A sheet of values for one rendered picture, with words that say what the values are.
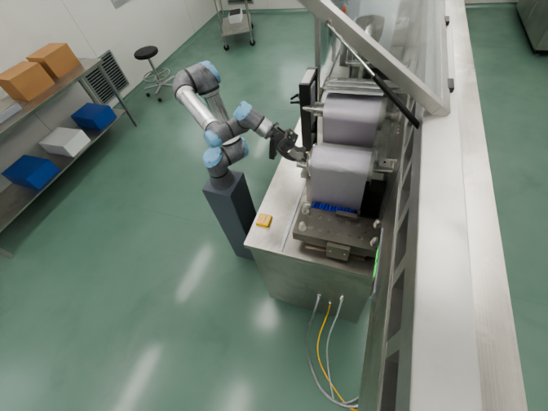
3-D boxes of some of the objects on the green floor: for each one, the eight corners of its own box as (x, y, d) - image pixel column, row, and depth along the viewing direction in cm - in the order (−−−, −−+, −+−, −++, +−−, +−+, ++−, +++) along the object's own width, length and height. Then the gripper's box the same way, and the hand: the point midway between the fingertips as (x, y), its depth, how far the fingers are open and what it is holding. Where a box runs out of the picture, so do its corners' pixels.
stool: (161, 81, 451) (143, 41, 402) (188, 83, 436) (172, 41, 386) (143, 100, 422) (120, 59, 372) (170, 103, 406) (150, 60, 357)
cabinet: (335, 110, 345) (339, 36, 277) (389, 114, 326) (408, 37, 258) (271, 301, 209) (248, 249, 141) (355, 327, 190) (377, 282, 122)
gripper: (271, 130, 106) (311, 161, 112) (278, 117, 110) (316, 147, 117) (260, 142, 112) (299, 170, 119) (267, 128, 117) (305, 156, 123)
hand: (302, 161), depth 119 cm, fingers closed
